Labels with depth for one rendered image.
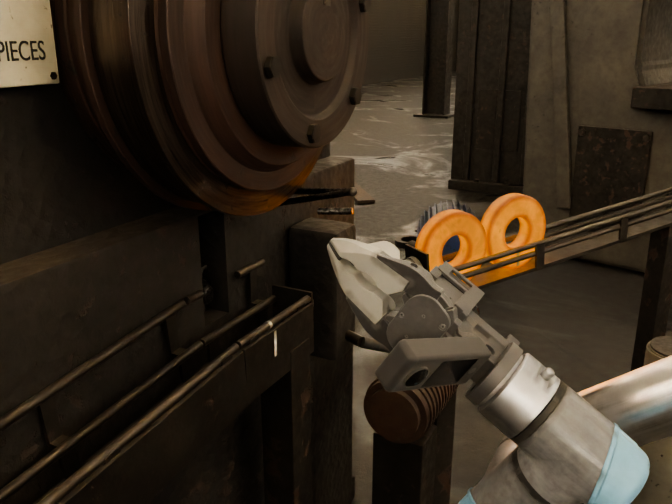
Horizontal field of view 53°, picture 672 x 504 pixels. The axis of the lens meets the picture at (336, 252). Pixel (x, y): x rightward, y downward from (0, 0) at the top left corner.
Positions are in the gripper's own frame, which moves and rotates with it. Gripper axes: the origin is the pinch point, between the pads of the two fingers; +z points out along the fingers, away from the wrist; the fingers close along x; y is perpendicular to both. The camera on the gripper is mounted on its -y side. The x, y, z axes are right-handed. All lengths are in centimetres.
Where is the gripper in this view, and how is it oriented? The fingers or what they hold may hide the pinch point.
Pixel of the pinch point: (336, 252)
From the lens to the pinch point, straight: 68.0
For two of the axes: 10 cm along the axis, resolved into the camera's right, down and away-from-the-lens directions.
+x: 4.8, -7.0, -5.2
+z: -7.4, -6.4, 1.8
